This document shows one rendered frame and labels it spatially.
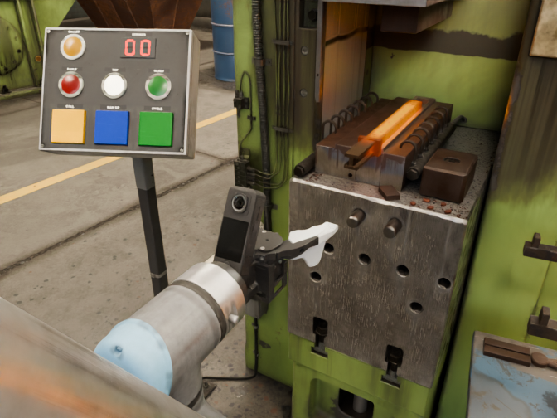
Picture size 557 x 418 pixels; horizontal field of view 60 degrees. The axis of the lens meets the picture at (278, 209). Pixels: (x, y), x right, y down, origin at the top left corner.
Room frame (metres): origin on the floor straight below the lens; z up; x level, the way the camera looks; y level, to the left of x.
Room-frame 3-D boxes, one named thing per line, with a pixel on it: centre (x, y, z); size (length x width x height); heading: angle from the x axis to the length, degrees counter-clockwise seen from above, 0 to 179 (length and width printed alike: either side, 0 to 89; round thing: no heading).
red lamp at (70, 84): (1.09, 0.47, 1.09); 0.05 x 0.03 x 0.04; 60
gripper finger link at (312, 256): (0.59, -0.05, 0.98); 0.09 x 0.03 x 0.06; 115
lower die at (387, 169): (1.14, -0.27, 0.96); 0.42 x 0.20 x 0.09; 150
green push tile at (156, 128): (1.03, 0.27, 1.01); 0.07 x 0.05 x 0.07; 85
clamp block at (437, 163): (0.92, -0.35, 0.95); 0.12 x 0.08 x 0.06; 150
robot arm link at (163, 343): (0.39, 0.13, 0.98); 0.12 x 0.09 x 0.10; 150
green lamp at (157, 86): (1.07, 0.27, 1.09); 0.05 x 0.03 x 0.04; 60
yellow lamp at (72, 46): (1.13, 0.46, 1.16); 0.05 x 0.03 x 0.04; 60
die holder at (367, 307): (1.12, -0.33, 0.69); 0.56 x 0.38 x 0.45; 150
